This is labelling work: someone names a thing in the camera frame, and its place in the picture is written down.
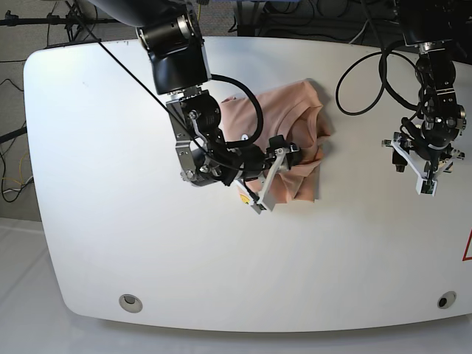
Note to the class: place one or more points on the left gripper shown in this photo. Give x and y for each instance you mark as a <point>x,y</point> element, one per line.
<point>431,141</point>

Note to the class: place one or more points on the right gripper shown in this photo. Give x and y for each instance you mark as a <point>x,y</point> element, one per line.
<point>200,168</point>

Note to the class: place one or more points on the peach T-shirt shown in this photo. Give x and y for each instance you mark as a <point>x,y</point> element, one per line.
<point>294,111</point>

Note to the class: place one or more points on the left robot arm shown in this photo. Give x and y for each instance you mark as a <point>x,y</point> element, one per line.
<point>431,27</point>

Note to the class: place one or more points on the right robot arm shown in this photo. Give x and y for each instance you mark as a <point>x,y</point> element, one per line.
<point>170,34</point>

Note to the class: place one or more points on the right table grommet hole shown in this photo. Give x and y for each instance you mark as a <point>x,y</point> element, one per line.
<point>447,300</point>

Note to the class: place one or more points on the table grommet hole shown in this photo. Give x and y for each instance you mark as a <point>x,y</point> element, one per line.
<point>130,303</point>
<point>447,300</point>

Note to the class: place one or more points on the left table grommet hole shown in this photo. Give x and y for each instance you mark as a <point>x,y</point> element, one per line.
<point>130,303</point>

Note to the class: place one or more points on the black tripod stand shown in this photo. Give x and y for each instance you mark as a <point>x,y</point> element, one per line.
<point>75,22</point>

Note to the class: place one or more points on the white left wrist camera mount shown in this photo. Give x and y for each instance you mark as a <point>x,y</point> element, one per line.
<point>424,162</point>

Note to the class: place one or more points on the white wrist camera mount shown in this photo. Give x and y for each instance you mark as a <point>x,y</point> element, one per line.
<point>264,200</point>
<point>424,162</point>

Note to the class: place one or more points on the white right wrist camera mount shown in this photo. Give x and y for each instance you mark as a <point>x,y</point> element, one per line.
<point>264,200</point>

